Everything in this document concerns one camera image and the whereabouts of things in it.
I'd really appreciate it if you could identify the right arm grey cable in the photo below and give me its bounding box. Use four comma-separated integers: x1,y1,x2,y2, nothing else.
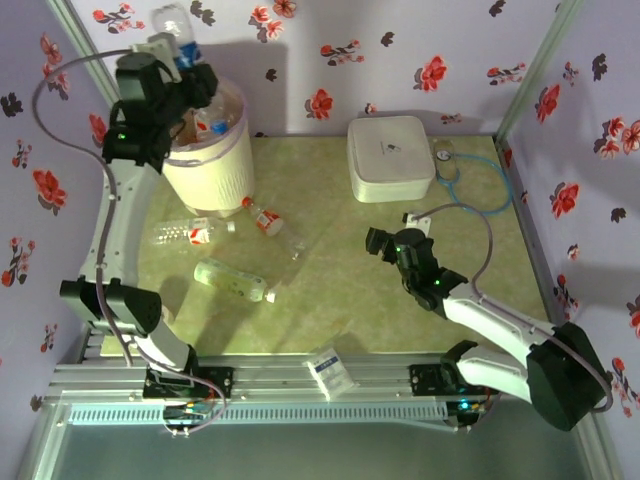
417,202,615,434

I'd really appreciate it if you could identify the aluminium mounting rail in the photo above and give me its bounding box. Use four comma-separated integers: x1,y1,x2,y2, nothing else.
48,362,501,402

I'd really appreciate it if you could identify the aluminium frame rail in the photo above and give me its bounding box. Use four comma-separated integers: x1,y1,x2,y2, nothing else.
494,134,571,324
81,324,107,358

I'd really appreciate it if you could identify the pale green bottle white cap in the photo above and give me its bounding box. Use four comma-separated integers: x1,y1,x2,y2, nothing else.
193,256,278,305

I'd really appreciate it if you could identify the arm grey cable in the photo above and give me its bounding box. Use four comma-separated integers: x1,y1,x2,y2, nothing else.
30,47,227,436
417,202,615,434

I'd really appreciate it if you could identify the aluminium corner post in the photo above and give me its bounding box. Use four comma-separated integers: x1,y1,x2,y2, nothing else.
493,0,586,144

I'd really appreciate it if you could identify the white ribbed plastic bin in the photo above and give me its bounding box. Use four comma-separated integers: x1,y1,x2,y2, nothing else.
162,74,257,219

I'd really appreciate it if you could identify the small controller board with wires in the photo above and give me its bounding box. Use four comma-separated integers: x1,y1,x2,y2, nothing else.
162,398,214,439
446,397,489,434

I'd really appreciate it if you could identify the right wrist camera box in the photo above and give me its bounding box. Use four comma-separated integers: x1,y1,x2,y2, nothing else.
402,212,434,232

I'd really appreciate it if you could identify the clear bottle blue label blue cap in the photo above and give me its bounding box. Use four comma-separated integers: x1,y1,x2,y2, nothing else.
151,2,231,137

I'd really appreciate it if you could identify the clear bottle white cap red-white label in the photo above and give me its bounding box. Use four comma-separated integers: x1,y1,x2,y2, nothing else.
151,216,237,248

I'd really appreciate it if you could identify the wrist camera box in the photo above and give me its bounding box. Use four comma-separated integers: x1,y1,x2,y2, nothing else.
131,32,182,84
402,212,434,232

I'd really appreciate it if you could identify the blue tube stethoscope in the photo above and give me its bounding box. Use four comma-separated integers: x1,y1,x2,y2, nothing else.
430,138,515,219

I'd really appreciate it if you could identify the clear bottle red cap red label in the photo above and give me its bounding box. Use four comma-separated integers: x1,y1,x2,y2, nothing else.
240,196,307,262

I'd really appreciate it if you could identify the left arm grey cable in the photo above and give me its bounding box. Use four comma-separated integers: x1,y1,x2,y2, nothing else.
30,47,227,436

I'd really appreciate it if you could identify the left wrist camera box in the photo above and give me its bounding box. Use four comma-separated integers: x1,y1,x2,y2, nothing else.
131,32,182,84

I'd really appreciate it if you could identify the white blue paper packet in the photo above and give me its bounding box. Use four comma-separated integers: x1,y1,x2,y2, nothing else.
304,345,360,401

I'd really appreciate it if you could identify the white square lidded box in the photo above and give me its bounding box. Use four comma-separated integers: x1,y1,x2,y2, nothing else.
347,115,437,204

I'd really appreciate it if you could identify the white slotted cable duct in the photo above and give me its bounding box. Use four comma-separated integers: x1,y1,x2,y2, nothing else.
66,402,449,427

